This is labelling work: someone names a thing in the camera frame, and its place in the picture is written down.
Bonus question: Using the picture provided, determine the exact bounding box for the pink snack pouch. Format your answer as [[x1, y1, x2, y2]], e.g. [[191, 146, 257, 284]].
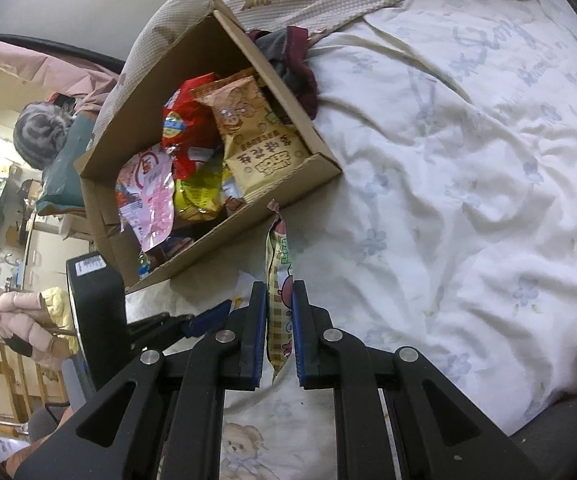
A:
[[116, 143, 176, 252]]

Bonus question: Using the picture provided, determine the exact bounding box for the yellow green snack bag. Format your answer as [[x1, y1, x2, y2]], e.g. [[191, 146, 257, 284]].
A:
[[174, 151, 223, 222]]

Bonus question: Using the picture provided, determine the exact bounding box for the yellow peanut snack packet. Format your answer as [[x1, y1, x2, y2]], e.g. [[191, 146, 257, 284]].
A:
[[192, 70, 310, 197]]

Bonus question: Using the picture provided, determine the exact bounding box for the red snack bag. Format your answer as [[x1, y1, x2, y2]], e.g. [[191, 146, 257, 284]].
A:
[[160, 73, 221, 180]]

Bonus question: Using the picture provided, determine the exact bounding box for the blue green Lonely God bag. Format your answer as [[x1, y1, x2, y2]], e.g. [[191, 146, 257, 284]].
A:
[[138, 235, 194, 280]]

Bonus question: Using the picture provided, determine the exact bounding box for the light blue shrimp snack bag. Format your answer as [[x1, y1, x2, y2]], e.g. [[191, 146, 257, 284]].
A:
[[115, 180, 142, 232]]

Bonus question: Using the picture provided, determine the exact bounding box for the white pink snack bag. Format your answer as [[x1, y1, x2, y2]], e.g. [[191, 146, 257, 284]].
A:
[[221, 165, 246, 216]]

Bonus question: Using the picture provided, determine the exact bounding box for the pink puffer jacket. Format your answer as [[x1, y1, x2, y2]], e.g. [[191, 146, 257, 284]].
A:
[[0, 291, 72, 372]]

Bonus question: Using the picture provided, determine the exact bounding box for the teal headboard cushion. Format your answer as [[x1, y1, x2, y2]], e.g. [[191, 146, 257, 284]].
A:
[[36, 114, 95, 216]]

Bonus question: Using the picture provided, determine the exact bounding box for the grey tabby cat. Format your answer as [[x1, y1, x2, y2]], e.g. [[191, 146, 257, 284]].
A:
[[13, 102, 75, 171]]

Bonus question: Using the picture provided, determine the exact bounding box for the brown cardboard box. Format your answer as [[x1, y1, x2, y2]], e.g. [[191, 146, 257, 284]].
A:
[[79, 2, 339, 292]]

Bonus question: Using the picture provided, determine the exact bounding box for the striped grey garment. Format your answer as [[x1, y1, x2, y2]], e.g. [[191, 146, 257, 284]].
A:
[[246, 26, 318, 119]]

